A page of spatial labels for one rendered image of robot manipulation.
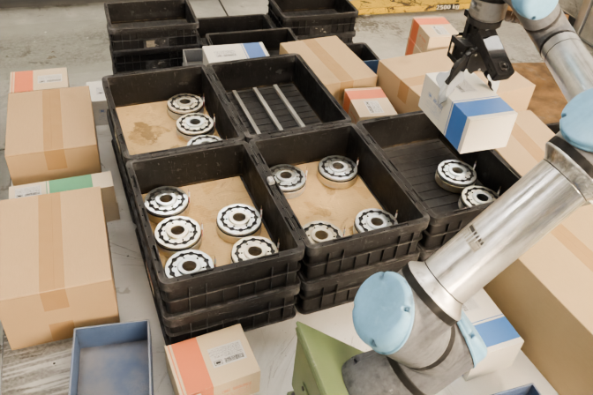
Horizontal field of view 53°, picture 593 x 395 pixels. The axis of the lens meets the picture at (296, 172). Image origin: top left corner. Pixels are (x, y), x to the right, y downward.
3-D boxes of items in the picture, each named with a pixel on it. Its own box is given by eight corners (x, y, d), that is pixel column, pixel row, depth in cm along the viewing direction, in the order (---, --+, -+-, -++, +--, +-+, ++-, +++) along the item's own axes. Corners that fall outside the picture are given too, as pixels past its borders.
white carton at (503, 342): (511, 366, 131) (524, 341, 125) (465, 381, 127) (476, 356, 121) (461, 296, 145) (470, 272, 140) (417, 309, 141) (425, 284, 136)
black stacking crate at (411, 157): (524, 230, 149) (539, 196, 142) (422, 257, 139) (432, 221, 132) (439, 140, 177) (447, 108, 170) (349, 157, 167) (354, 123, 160)
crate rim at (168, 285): (306, 258, 123) (308, 250, 122) (161, 294, 113) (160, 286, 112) (246, 146, 151) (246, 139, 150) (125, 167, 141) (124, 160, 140)
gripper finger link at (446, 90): (428, 93, 139) (455, 62, 136) (440, 107, 135) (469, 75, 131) (420, 88, 137) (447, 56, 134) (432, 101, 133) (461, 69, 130)
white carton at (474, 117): (506, 146, 136) (518, 113, 130) (460, 153, 132) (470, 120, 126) (460, 100, 150) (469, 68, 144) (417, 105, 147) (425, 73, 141)
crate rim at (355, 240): (431, 227, 133) (433, 219, 132) (307, 258, 123) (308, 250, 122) (352, 129, 161) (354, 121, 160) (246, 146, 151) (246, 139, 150)
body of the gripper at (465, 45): (473, 55, 138) (487, 5, 131) (494, 73, 132) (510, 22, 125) (444, 58, 136) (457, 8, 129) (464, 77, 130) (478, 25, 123)
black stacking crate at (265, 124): (347, 156, 167) (352, 122, 160) (246, 175, 158) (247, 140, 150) (295, 85, 195) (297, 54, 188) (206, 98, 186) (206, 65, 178)
